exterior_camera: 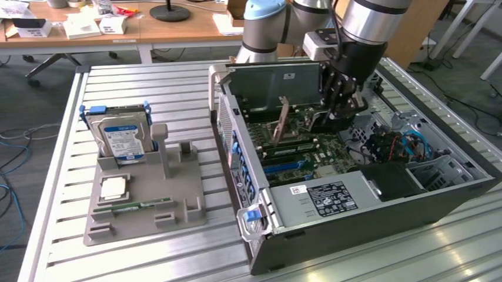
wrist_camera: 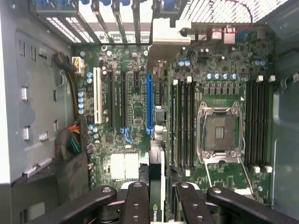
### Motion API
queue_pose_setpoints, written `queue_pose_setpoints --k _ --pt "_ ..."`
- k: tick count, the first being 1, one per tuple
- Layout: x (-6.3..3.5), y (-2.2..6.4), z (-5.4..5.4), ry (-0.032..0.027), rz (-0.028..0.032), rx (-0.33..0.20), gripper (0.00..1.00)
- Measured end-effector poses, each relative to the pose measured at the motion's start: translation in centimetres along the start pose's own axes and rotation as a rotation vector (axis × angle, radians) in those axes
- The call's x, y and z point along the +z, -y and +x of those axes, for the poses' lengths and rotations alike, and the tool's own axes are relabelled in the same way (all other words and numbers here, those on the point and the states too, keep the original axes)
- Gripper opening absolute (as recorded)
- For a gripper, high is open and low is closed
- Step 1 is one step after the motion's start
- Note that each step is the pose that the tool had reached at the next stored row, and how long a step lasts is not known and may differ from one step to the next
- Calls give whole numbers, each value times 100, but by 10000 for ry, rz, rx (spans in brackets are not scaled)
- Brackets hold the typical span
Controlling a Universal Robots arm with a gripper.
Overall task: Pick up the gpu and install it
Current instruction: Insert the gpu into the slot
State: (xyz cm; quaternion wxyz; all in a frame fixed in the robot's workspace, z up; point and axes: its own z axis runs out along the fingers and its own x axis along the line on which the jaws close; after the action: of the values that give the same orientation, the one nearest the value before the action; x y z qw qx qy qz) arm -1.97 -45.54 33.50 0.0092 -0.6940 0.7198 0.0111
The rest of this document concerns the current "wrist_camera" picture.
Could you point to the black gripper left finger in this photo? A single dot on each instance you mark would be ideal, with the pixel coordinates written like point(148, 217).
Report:
point(136, 205)

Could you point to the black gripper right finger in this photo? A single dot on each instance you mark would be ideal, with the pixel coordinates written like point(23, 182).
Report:
point(194, 207)

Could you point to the silver chipset heat sink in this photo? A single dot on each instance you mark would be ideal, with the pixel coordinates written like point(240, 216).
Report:
point(123, 166)

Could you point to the CPU socket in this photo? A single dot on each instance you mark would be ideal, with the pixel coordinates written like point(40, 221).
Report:
point(219, 133)

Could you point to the green motherboard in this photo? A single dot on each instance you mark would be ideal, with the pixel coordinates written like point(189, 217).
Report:
point(140, 109)

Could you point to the blue expansion slot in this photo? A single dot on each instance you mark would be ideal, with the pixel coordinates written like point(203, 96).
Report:
point(149, 105)

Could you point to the white expansion slot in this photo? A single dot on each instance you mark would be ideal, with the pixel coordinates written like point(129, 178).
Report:
point(97, 95)

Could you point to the open black PC case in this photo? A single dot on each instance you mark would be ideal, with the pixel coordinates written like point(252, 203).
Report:
point(287, 116)

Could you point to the white power connector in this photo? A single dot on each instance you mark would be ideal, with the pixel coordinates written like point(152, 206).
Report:
point(78, 65)

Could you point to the blue card retention latch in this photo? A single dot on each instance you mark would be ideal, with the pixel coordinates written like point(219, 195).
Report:
point(66, 2)
point(105, 2)
point(84, 1)
point(171, 5)
point(41, 2)
point(125, 2)

